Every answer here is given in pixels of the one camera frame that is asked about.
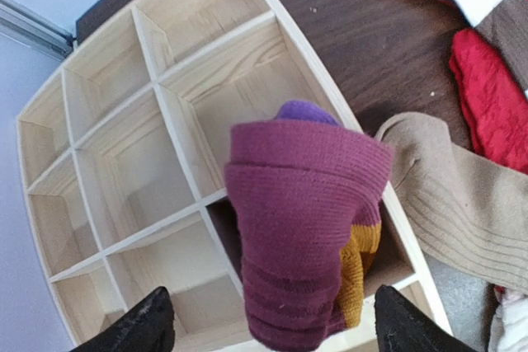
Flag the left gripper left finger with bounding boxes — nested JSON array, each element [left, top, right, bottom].
[[73, 286, 176, 352]]

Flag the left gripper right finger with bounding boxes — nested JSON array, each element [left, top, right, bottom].
[[375, 285, 474, 352]]

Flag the purple magenta striped sock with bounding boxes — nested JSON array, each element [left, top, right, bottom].
[[224, 101, 393, 351]]

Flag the left aluminium corner post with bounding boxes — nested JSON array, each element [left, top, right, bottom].
[[1, 0, 75, 60]]

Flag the wooden compartment box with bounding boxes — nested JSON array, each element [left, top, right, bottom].
[[18, 0, 451, 351]]

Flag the red beige striped socks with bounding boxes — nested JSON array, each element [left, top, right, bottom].
[[450, 0, 527, 173]]

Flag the brown beige sock pair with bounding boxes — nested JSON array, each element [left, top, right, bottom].
[[373, 111, 528, 352]]

